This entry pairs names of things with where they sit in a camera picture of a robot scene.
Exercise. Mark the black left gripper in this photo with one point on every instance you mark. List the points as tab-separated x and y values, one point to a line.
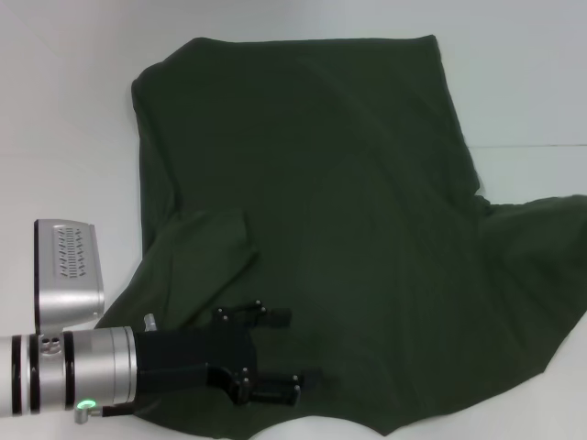
192	353

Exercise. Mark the dark green t-shirt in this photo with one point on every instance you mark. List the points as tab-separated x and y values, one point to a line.
344	183

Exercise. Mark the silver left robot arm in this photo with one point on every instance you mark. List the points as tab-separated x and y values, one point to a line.
96	366

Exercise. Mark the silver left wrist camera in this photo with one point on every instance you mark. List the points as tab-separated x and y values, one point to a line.
69	284

